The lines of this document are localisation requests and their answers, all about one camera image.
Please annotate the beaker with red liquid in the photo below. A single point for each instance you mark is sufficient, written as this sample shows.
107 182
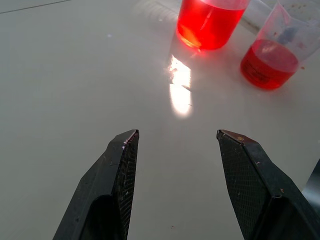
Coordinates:
208 25

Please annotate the dark rounded robot body part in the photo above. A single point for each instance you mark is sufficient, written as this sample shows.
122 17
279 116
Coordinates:
313 186

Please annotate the small clear cup red liquid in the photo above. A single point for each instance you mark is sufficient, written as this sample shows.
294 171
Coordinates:
271 62

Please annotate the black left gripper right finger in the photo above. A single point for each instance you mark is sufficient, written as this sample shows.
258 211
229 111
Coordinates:
260 190

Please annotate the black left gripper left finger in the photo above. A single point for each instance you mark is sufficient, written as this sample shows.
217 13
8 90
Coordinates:
105 185

